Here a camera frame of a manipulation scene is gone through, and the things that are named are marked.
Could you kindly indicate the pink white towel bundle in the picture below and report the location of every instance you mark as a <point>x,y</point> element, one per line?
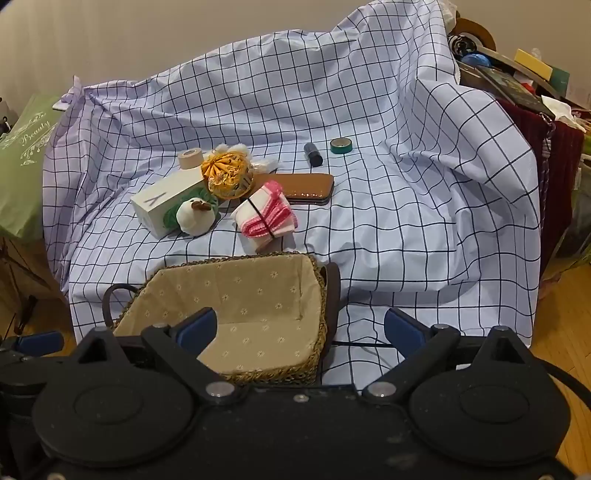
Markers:
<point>263,212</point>

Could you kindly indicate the dark cylinder bottle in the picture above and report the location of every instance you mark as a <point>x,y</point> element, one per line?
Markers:
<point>314,156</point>

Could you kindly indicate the white cardboard box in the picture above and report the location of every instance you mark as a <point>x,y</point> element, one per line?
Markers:
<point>157,203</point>

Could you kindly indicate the dark red cloth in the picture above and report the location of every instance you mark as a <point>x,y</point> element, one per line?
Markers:
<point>558,184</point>

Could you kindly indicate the checkered white cloth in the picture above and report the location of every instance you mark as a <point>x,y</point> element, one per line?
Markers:
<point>323,69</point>

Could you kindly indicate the green printed bag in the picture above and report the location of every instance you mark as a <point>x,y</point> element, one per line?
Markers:
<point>23,175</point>

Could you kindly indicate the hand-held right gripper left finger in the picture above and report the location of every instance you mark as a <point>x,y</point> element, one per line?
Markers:
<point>198,328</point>

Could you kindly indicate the brown wooden arch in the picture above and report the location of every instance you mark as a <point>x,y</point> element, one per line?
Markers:
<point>480,28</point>

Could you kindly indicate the beige tape roll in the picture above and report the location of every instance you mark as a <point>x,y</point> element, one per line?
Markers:
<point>189,161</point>

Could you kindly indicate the white crumpled paper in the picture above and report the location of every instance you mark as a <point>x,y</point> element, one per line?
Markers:
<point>558,108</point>

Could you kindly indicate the green tape roll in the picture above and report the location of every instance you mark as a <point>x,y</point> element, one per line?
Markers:
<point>341,151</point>

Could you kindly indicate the yellow box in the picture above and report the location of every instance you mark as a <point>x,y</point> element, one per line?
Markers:
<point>533,63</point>

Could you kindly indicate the green white plush bird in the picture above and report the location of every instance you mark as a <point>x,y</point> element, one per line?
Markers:
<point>196,219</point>

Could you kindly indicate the green box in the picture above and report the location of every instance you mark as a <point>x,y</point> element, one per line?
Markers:
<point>559,82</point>

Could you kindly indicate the woven basket with beige liner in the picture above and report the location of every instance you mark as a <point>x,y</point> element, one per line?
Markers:
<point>258,286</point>

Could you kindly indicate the blue ball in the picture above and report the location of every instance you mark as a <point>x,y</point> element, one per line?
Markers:
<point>475,61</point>

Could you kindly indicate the brown leather case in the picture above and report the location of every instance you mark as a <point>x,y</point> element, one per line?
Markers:
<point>304,187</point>

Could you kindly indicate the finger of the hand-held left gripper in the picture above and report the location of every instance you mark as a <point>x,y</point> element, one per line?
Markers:
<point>41,341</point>

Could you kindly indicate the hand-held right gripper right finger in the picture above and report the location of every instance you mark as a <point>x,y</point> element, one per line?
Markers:
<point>404,330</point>

